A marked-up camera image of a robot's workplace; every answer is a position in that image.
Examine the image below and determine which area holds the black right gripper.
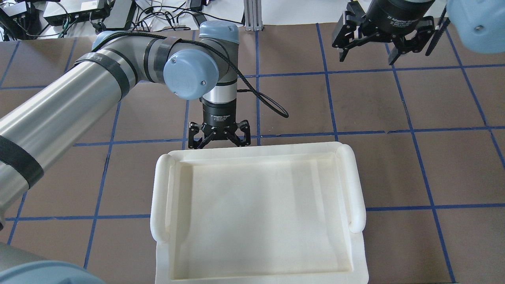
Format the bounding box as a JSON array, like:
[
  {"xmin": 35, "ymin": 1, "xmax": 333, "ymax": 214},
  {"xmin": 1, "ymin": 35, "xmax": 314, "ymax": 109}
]
[{"xmin": 331, "ymin": 0, "xmax": 435, "ymax": 66}]

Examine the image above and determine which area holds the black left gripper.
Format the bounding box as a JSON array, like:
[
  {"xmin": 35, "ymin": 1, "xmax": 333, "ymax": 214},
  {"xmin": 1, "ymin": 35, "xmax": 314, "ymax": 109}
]
[{"xmin": 188, "ymin": 99, "xmax": 251, "ymax": 149}]

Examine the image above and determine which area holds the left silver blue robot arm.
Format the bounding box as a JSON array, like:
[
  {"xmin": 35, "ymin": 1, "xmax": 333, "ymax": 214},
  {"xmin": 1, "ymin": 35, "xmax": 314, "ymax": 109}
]
[{"xmin": 0, "ymin": 21, "xmax": 239, "ymax": 228}]

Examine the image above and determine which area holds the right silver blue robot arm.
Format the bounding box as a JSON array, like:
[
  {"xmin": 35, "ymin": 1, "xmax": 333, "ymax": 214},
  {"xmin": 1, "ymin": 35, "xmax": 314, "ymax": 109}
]
[{"xmin": 331, "ymin": 0, "xmax": 505, "ymax": 65}]

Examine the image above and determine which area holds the black power brick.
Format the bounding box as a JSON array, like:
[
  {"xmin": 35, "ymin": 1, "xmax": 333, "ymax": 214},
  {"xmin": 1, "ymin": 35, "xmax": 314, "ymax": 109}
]
[{"xmin": 192, "ymin": 12, "xmax": 208, "ymax": 28}]

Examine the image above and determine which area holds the cream plastic tray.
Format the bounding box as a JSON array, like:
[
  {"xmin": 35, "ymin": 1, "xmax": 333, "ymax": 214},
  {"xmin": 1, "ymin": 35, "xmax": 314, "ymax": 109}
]
[{"xmin": 150, "ymin": 142, "xmax": 368, "ymax": 284}]

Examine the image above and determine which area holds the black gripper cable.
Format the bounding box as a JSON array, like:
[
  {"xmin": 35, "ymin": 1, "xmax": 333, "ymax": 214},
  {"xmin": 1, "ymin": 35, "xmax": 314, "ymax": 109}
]
[{"xmin": 95, "ymin": 31, "xmax": 289, "ymax": 119}]

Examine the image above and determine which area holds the aluminium frame post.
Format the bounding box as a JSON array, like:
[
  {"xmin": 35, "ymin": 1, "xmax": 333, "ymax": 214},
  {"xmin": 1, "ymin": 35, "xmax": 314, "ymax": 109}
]
[{"xmin": 243, "ymin": 0, "xmax": 264, "ymax": 31}]

